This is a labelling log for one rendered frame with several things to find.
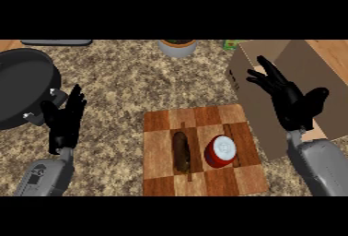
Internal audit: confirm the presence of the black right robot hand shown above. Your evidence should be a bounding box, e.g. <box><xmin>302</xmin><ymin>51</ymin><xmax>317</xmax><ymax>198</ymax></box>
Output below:
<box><xmin>245</xmin><ymin>54</ymin><xmax>330</xmax><ymax>132</ymax></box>

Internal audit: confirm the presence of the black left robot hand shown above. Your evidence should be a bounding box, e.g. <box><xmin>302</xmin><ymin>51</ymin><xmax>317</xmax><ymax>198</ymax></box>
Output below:
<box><xmin>40</xmin><ymin>84</ymin><xmax>89</xmax><ymax>156</ymax></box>

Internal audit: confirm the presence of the brown cardboard box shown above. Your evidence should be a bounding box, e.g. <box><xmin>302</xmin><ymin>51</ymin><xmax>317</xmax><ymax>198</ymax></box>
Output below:
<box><xmin>224</xmin><ymin>39</ymin><xmax>348</xmax><ymax>161</ymax></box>

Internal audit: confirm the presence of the checkered wooden cutting board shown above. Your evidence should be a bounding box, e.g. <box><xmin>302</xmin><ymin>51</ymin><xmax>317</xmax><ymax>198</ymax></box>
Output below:
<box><xmin>142</xmin><ymin>103</ymin><xmax>270</xmax><ymax>197</ymax></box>

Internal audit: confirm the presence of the brown sweet potato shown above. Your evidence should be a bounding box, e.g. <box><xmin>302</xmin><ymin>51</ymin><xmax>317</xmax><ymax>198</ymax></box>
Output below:
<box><xmin>171</xmin><ymin>131</ymin><xmax>193</xmax><ymax>173</ymax></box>

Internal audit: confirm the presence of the green packet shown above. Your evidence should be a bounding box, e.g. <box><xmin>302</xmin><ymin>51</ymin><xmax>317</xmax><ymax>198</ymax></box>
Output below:
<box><xmin>221</xmin><ymin>40</ymin><xmax>246</xmax><ymax>52</ymax></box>

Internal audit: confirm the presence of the dark grey flat appliance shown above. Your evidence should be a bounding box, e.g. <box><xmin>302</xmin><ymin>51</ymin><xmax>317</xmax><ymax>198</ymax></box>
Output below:
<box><xmin>19</xmin><ymin>39</ymin><xmax>94</xmax><ymax>47</ymax></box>

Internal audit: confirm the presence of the grey plant pot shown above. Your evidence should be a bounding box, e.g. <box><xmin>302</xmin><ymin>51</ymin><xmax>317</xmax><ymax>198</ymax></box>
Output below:
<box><xmin>156</xmin><ymin>39</ymin><xmax>199</xmax><ymax>59</ymax></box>

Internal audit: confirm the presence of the black pot with handle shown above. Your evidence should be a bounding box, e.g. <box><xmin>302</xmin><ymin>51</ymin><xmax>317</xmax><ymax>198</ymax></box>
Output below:
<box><xmin>0</xmin><ymin>47</ymin><xmax>69</xmax><ymax>131</ymax></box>

